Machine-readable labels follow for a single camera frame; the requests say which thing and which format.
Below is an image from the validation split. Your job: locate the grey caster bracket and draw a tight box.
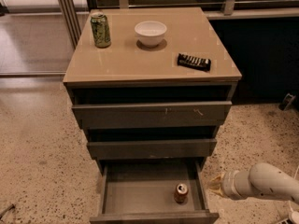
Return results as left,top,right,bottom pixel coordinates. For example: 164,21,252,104
278,93,296,111

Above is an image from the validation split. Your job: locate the white bowl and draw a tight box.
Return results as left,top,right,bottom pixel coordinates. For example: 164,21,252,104
135,21,167,47

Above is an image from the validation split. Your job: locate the grey open bottom drawer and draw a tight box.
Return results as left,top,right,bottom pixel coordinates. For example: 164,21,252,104
90,160,219,224

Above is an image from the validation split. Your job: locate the grey top drawer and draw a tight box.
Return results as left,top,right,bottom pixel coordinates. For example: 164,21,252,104
72,101,232,129

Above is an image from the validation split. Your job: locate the green soda can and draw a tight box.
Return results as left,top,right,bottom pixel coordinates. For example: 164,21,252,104
91,12,111,48

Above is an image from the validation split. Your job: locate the red coke can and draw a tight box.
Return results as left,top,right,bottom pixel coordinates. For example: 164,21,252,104
174,183,189,203

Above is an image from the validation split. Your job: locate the grey drawer cabinet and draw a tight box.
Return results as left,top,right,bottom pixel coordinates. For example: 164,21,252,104
64,7,241,167

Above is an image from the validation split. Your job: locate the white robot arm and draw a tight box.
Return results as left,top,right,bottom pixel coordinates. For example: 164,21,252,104
208,163,299,204

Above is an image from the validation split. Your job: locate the metal railing frame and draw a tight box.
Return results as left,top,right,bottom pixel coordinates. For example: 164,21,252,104
67,0,299,47

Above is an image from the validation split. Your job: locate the white cable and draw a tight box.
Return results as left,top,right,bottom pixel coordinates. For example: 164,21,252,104
288,165,299,214

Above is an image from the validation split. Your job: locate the white power adapter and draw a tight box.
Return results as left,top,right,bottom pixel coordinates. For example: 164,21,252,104
289,211,299,224

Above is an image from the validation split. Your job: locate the grey middle drawer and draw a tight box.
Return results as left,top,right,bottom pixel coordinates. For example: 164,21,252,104
87,139,217,160

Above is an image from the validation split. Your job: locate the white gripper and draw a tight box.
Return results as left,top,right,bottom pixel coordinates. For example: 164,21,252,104
208,171,247,200

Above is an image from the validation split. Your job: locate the black snack bar packet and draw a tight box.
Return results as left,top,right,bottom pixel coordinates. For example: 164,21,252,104
177,54,211,72

